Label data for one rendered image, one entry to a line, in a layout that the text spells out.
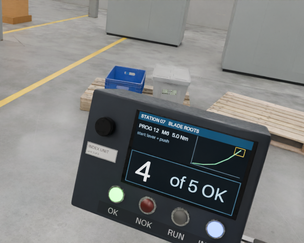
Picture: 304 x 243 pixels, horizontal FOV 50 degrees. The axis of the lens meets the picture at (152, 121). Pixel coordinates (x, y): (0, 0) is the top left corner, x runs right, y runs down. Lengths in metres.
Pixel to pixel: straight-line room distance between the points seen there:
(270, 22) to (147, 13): 2.94
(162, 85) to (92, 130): 3.04
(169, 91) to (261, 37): 3.09
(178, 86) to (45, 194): 1.85
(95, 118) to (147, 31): 7.48
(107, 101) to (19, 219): 1.75
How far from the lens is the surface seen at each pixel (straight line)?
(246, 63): 6.34
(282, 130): 3.73
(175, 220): 0.48
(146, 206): 0.48
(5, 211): 2.25
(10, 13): 8.45
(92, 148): 0.50
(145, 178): 0.48
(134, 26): 8.00
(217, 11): 12.86
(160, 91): 3.54
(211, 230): 0.47
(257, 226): 2.42
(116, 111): 0.48
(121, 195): 0.50
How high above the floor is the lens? 1.42
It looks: 24 degrees down
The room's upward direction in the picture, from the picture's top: 9 degrees clockwise
